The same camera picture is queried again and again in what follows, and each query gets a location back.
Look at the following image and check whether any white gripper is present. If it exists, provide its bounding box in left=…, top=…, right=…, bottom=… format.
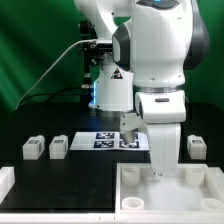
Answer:
left=135, top=91, right=186, bottom=177

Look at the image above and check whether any white square tabletop part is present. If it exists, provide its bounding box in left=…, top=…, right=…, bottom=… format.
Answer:
left=115, top=163, right=224, bottom=214

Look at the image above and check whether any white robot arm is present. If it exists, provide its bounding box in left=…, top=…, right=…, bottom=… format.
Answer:
left=74, top=0, right=209, bottom=175

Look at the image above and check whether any white sheet with fiducial tags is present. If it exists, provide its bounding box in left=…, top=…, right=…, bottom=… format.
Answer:
left=70, top=131, right=149, bottom=151

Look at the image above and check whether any white front obstacle strip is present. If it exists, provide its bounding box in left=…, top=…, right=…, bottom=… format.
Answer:
left=0, top=213, right=224, bottom=224

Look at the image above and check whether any white obstacle bar left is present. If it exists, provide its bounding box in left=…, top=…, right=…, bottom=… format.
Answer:
left=0, top=167, right=15, bottom=204

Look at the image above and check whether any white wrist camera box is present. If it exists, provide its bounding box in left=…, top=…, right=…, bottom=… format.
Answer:
left=120, top=113, right=144, bottom=144

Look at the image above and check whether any black cable on table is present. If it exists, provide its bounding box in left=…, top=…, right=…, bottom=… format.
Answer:
left=18, top=87, right=84, bottom=108

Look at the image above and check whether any black camera stand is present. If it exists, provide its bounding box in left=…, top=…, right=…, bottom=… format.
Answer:
left=77, top=20, right=112, bottom=102

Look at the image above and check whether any grey camera cable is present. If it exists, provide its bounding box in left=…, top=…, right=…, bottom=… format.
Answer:
left=15, top=39, right=98, bottom=110

